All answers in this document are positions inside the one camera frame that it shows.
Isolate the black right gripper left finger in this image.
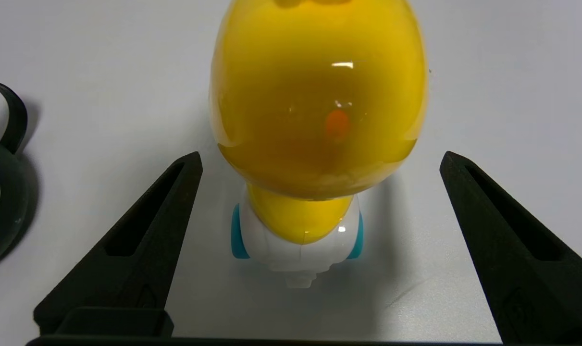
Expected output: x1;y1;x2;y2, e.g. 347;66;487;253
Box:
34;152;203;336

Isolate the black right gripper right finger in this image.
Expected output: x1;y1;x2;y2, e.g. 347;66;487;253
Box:
439;151;582;346

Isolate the yellow duck toy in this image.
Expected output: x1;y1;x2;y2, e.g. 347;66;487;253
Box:
209;0;429;289

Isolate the glass cup with black base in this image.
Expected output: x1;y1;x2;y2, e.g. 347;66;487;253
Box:
0;77;31;272

